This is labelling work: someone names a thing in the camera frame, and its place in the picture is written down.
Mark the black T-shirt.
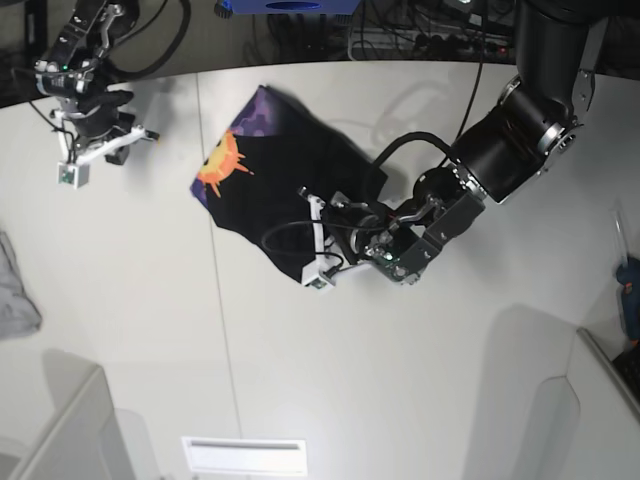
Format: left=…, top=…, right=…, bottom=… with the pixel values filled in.
left=190, top=86, right=388, bottom=281

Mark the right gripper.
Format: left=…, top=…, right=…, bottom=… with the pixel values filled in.
left=52, top=90, right=160, bottom=163

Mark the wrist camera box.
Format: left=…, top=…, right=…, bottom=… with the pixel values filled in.
left=301, top=265, right=335, bottom=294
left=57, top=162, right=90, bottom=189

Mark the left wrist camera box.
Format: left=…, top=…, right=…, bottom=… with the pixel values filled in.
left=301, top=265, right=335, bottom=294

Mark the blue box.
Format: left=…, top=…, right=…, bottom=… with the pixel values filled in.
left=220, top=0, right=360, bottom=15

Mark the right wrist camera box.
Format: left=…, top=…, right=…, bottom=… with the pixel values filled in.
left=57, top=162, right=90, bottom=189

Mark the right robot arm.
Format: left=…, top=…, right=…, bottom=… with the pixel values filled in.
left=11, top=1, right=192, bottom=166

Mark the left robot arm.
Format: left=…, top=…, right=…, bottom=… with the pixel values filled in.
left=301, top=1, right=639, bottom=290

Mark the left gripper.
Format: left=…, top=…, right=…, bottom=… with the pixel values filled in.
left=298, top=186, right=373, bottom=280

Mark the black keyboard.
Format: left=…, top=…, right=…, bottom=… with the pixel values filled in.
left=613, top=345, right=640, bottom=401

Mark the blue glue gun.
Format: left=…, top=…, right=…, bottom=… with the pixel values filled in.
left=608, top=211, right=640, bottom=350

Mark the grey cloth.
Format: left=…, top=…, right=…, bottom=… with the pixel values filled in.
left=1, top=231, right=42, bottom=341

